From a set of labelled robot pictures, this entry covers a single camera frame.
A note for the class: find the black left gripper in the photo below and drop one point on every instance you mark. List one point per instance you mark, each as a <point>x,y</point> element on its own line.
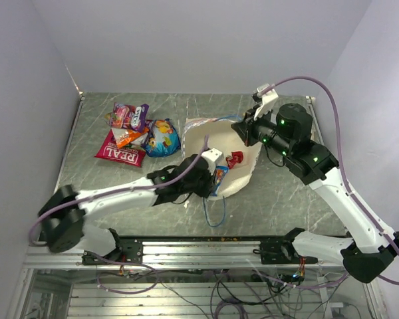
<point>206,190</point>

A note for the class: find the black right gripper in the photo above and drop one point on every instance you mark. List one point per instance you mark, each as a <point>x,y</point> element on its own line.
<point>246,128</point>

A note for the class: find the blue M&M candy packet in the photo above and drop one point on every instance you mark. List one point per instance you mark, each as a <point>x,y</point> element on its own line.
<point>220,173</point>

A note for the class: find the pink small candy packet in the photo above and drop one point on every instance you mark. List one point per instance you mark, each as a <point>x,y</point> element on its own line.
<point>234,158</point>

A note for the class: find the blue checkered paper bag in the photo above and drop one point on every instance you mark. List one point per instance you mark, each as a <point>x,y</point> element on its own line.
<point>236,167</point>

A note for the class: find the blue candy snack bag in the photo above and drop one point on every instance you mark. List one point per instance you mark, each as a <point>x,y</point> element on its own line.
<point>162,139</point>

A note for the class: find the purple candy snack bag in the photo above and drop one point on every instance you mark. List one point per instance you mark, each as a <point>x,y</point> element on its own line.
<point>143,139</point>

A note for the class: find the orange snack bag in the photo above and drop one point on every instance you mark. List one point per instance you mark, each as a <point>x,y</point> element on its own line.
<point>125,137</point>

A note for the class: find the red REAL chips bag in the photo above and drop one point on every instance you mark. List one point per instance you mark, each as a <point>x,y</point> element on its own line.
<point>111,152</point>

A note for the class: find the purple FOXS candy bag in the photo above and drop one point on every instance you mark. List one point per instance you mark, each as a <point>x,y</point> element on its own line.
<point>124,116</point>

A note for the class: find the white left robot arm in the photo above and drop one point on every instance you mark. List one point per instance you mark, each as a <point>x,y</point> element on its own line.
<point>66,217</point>

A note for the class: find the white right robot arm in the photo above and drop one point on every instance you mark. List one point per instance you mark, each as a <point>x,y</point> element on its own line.
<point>371,246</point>

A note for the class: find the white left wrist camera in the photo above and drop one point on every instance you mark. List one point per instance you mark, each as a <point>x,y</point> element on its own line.
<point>213,157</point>

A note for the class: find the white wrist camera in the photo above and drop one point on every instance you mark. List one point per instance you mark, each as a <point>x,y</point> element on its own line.
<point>213,157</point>
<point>266,97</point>

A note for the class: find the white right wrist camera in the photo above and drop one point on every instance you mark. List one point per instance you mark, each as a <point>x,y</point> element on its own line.
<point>266,97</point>

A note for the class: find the aluminium frame rail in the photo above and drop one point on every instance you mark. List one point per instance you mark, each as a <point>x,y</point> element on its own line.
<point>186,255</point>

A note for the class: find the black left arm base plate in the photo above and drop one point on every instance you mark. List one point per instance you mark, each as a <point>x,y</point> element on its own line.
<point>129,251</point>

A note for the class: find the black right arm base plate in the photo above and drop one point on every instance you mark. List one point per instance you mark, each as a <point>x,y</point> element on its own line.
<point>278,251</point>

